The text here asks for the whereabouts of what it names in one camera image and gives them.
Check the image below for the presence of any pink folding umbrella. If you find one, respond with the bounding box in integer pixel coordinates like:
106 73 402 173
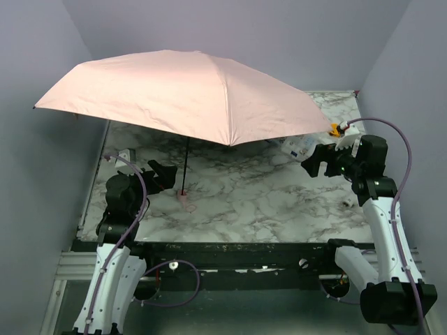
33 49 332 212

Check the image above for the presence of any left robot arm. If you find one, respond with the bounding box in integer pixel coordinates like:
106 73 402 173
71 159 177 334

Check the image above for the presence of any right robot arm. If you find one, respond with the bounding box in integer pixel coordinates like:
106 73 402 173
302 135 437 326

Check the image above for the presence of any orange tape measure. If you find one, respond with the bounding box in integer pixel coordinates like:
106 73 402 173
328 123 342 137

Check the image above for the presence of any white tissue packet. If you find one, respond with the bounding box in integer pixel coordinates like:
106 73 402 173
281 135 318 163

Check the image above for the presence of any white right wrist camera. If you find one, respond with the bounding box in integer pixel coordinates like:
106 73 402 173
335 121 360 151

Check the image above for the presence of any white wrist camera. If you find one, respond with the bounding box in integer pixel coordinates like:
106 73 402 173
335 121 360 151
115 149 131 170

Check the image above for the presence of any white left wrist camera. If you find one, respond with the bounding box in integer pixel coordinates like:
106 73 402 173
115 149 131 170

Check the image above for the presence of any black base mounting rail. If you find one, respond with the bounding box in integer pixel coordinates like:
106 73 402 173
131 242 342 292

